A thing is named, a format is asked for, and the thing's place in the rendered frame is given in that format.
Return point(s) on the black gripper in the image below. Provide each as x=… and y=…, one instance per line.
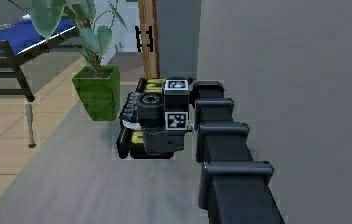
x=150, y=106

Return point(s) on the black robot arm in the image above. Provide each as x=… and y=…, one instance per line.
x=237, y=196

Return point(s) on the black and yellow boxy object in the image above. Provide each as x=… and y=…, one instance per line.
x=152, y=87

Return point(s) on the brown wooden door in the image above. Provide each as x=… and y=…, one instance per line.
x=148, y=61

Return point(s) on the house plant in green pot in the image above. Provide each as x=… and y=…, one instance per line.
x=99, y=95

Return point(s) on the grey baseball bat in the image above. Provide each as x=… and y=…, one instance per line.
x=30, y=121

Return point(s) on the blue table with dark frame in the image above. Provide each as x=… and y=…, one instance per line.
x=17, y=35

